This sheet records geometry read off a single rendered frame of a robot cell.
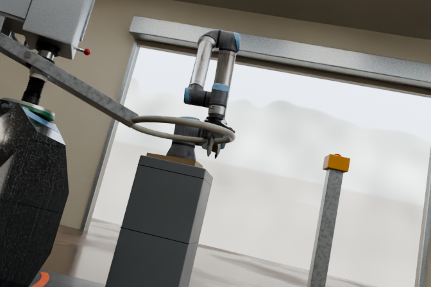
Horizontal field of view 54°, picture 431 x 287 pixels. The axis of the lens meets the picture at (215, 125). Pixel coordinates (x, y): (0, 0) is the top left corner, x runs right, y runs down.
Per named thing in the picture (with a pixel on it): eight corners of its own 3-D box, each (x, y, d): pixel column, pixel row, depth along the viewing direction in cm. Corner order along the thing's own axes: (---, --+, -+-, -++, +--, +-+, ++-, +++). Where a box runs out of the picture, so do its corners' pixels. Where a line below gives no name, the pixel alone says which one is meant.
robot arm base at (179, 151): (172, 159, 276) (174, 145, 278) (199, 164, 270) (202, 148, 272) (161, 155, 258) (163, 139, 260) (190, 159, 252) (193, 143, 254)
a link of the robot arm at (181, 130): (172, 143, 273) (177, 117, 277) (198, 148, 273) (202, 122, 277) (170, 140, 258) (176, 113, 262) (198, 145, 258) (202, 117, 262)
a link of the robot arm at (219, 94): (229, 88, 222) (230, 82, 213) (226, 111, 220) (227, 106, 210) (211, 86, 222) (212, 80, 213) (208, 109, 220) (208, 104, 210)
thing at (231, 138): (134, 115, 163) (135, 107, 163) (122, 131, 209) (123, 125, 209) (251, 137, 176) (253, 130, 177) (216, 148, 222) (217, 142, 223)
